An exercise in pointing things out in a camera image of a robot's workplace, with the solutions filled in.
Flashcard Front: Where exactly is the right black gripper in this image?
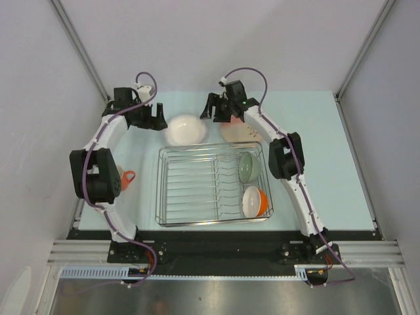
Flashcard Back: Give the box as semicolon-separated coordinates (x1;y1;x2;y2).
200;93;235;123

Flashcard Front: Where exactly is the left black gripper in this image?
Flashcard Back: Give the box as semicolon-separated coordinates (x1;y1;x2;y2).
131;100;167;131

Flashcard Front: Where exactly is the pink cream floral plate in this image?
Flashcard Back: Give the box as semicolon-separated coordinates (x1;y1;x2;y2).
219;117;263;142

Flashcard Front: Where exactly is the white scalloped plate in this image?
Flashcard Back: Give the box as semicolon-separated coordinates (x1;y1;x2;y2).
164;114;209;146

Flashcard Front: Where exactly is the green ceramic bowl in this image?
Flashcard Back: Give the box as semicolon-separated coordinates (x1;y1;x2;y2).
238;152;262;183

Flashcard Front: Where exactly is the metal wire dish rack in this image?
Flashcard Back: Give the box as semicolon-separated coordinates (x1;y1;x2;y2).
155;141;274;228

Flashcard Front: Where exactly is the white orange ceramic bowl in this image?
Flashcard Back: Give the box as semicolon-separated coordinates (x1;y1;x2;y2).
242;186;268;218

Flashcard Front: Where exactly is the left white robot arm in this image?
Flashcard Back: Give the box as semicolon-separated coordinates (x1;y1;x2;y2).
70;83;167;263

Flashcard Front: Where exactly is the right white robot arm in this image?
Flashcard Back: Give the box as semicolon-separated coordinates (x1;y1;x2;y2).
200;77;338;263

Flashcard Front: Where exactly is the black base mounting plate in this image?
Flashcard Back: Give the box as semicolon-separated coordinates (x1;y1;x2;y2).
66;230;383;281

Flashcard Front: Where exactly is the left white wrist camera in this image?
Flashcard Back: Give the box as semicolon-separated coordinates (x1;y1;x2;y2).
135;83;155;103

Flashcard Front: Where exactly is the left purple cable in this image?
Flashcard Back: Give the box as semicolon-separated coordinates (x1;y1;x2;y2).
80;72;161;289

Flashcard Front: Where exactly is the purple cable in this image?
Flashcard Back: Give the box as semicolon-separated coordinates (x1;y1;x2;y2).
218;67;357;286
80;72;161;289

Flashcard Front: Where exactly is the orange mug with handle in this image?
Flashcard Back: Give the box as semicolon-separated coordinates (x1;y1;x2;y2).
117;165;136;191

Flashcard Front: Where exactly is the white slotted cable duct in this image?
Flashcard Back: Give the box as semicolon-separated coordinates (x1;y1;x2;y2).
60;265;344;282

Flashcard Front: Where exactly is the aluminium frame rail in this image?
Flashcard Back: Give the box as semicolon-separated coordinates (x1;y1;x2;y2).
47;239;114;266

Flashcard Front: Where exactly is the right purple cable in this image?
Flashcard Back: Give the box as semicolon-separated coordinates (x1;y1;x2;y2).
218;67;357;286

